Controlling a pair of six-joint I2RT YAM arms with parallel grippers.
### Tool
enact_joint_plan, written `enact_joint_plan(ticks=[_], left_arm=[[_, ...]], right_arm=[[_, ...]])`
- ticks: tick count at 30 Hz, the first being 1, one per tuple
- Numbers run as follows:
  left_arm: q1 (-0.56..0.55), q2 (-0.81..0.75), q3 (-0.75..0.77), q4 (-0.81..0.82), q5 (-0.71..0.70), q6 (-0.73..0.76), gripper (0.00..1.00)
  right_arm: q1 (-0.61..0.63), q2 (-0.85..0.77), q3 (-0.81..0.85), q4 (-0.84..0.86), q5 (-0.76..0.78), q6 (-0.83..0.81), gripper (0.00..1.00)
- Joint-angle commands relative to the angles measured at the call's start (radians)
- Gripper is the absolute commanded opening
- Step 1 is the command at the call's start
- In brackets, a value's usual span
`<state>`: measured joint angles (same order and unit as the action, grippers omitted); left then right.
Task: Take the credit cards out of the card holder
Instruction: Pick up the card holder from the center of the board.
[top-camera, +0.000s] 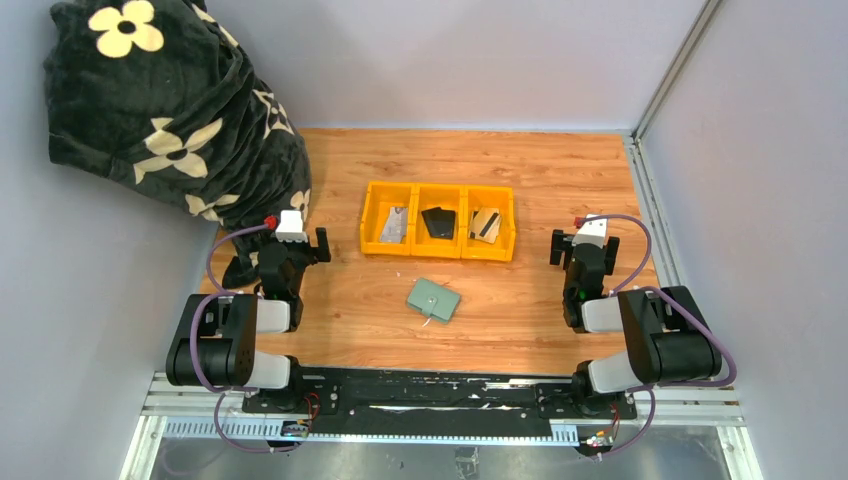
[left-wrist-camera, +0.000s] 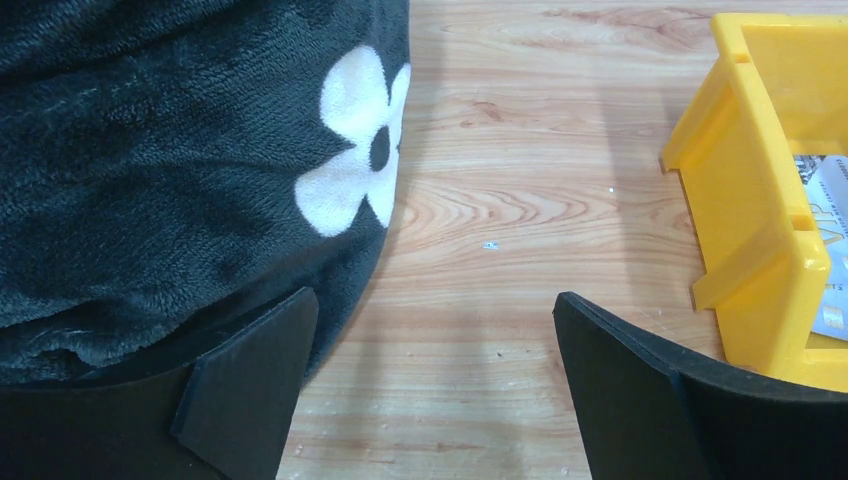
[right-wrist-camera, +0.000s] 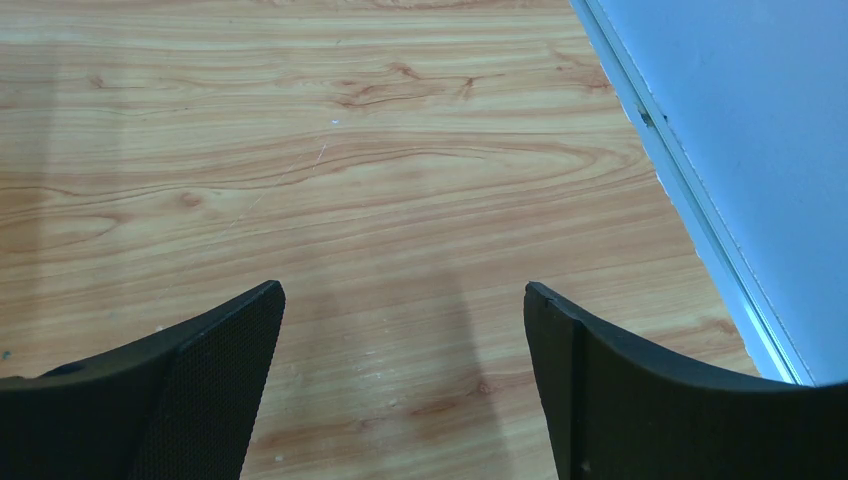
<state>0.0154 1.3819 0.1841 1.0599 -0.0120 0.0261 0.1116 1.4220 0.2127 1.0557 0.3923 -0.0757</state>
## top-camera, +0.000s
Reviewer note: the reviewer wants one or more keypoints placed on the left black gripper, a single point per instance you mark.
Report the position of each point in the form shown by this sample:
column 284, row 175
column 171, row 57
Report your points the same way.
column 317, row 245

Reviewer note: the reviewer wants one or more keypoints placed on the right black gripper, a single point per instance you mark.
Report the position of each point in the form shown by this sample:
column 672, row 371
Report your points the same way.
column 560, row 247

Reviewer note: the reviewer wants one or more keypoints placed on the green card holder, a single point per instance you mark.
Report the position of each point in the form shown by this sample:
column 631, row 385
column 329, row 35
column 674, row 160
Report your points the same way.
column 433, row 301

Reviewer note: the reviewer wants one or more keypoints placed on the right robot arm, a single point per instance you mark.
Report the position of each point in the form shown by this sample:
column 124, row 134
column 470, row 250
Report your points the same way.
column 664, row 332

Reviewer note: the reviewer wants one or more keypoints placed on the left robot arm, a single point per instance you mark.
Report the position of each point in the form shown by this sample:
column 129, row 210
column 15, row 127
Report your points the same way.
column 215, row 343

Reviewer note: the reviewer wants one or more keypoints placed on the silver card in bin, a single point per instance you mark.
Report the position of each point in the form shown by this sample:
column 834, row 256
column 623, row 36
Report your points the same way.
column 395, row 227

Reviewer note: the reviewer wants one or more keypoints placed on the gold card in bin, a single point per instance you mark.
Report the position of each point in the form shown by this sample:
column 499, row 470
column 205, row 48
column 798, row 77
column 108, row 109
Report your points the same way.
column 485, row 224

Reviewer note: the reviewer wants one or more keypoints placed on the black card in bin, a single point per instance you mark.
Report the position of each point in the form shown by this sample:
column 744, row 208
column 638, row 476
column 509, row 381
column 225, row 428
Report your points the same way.
column 440, row 223

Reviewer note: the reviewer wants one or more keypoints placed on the yellow three-compartment bin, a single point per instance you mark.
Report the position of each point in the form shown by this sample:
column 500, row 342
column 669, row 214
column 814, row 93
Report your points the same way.
column 463, row 199

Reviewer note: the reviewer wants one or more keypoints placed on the black floral plush blanket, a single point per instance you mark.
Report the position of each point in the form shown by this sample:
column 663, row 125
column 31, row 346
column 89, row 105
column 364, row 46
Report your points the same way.
column 159, row 97

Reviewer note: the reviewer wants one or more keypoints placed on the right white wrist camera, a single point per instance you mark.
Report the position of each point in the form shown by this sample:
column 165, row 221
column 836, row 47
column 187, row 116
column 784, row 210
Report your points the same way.
column 590, row 231

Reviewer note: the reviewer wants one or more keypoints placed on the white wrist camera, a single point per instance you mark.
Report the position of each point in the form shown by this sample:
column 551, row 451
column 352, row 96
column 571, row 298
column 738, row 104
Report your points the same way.
column 290, row 227
column 590, row 231

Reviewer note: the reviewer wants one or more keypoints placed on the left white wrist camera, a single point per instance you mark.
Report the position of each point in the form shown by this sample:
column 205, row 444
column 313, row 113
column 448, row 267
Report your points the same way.
column 290, row 227

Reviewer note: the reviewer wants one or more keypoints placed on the aluminium frame rail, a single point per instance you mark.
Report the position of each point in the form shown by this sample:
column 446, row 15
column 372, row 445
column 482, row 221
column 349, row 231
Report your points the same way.
column 663, row 249

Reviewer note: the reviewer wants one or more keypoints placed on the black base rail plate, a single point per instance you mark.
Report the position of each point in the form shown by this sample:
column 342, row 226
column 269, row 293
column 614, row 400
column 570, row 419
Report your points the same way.
column 440, row 404

